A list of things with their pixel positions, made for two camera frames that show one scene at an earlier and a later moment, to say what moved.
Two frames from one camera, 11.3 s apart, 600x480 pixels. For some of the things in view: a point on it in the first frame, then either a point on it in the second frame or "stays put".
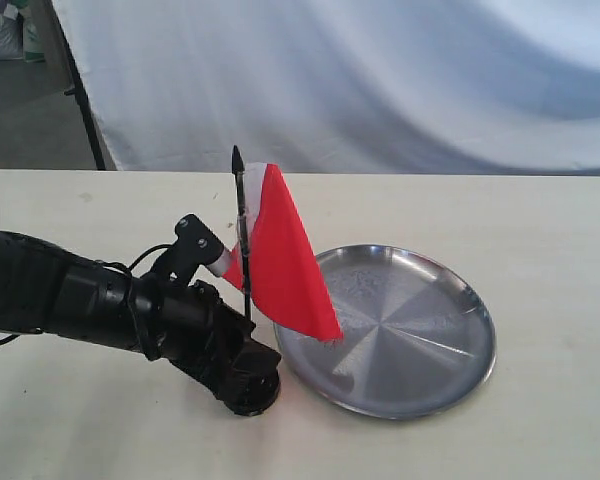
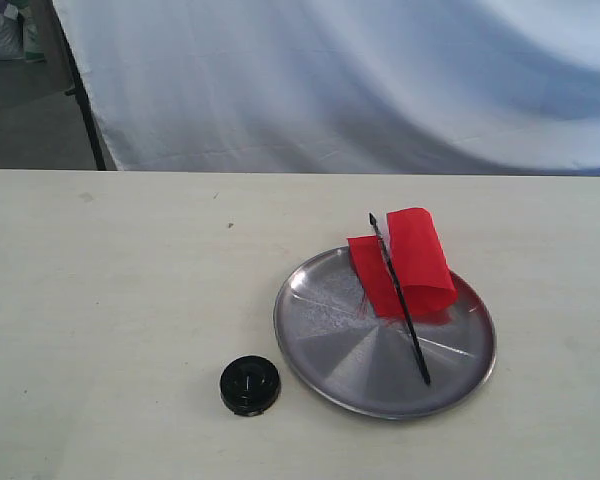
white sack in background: [8, 33] stays put
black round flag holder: [253, 393] stays put
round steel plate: [418, 339] stays put
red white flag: [275, 262] to [405, 272]
